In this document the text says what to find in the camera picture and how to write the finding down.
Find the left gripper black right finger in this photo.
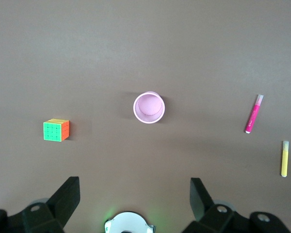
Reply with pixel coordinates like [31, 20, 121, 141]
[181, 178, 291, 233]

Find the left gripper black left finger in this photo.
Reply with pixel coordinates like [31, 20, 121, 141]
[0, 176, 81, 233]

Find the pink marker pen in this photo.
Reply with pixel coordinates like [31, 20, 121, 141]
[244, 94, 264, 134]

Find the colourful puzzle cube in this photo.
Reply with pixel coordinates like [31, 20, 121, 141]
[43, 118, 70, 142]

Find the yellow marker pen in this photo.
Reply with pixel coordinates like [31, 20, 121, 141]
[280, 140, 290, 178]

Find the pink plastic cup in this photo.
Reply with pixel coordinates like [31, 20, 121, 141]
[132, 91, 166, 125]

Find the brown table cover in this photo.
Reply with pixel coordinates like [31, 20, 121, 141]
[0, 0, 291, 233]

